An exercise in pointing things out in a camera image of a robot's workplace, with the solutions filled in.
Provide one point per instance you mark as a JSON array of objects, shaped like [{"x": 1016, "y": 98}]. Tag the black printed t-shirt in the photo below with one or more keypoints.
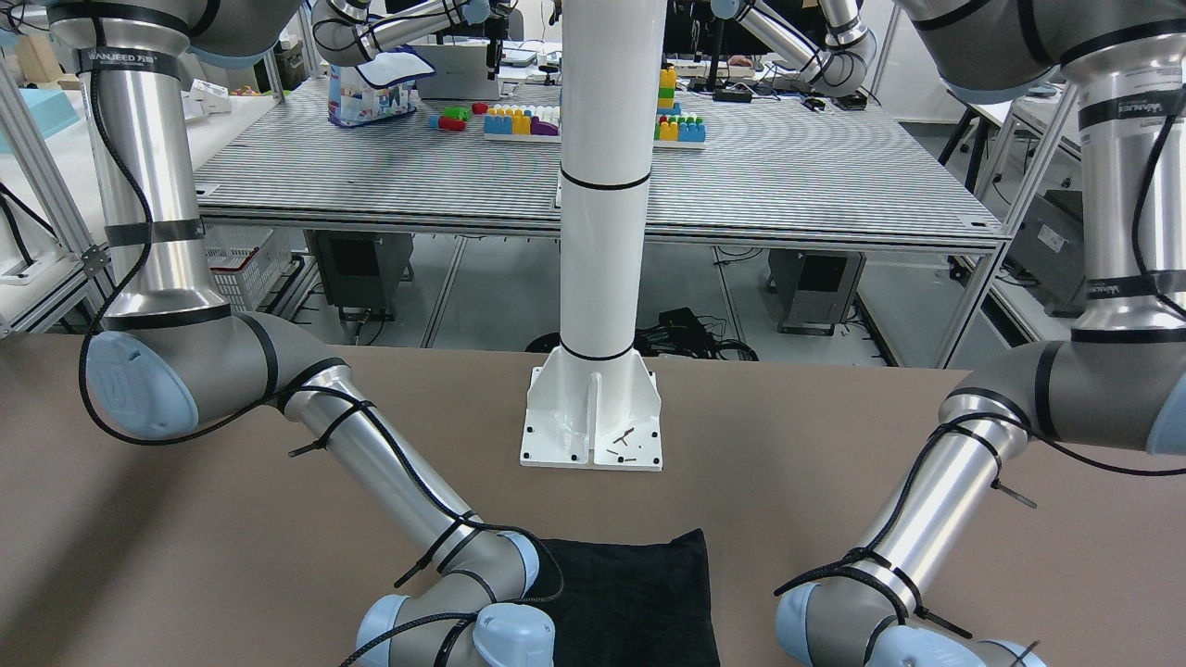
[{"x": 628, "y": 605}]

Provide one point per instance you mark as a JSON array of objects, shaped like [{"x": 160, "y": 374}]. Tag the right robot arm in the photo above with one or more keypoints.
[{"x": 172, "y": 360}]

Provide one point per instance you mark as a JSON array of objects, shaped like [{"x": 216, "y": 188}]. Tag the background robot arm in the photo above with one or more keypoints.
[{"x": 835, "y": 67}]

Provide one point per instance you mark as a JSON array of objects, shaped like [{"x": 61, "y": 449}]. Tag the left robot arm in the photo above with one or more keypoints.
[{"x": 1116, "y": 382}]

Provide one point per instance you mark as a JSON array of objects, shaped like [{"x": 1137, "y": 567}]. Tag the colourful toy blocks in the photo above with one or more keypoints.
[{"x": 670, "y": 127}]

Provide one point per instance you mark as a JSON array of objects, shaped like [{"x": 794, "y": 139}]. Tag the grey slatted work table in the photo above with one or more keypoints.
[{"x": 772, "y": 173}]

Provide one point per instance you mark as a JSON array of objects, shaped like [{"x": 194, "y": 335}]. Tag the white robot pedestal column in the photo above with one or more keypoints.
[{"x": 594, "y": 404}]

